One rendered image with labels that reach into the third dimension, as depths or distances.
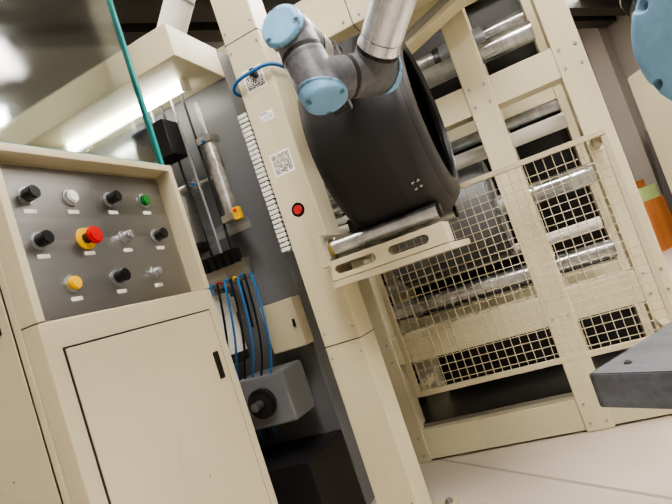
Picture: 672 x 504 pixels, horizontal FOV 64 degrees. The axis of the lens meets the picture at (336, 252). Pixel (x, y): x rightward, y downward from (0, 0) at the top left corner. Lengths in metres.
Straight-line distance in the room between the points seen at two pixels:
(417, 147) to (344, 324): 0.60
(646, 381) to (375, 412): 1.16
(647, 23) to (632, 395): 0.37
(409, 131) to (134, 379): 0.88
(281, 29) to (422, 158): 0.52
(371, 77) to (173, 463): 0.93
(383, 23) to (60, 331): 0.85
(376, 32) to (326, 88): 0.15
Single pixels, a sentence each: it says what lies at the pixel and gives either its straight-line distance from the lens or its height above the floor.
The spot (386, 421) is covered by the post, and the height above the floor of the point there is 0.35.
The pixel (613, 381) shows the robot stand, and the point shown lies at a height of 0.59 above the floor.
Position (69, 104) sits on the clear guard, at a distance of 1.49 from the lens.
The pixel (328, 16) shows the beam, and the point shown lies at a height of 1.71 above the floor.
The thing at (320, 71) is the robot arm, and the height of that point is 1.18.
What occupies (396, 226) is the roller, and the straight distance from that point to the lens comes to 1.51.
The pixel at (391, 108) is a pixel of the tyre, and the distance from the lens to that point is 1.41.
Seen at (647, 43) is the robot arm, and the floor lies 0.89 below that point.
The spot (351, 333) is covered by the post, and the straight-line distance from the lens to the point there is 1.67.
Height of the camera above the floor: 0.78
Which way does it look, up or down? 4 degrees up
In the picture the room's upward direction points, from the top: 19 degrees counter-clockwise
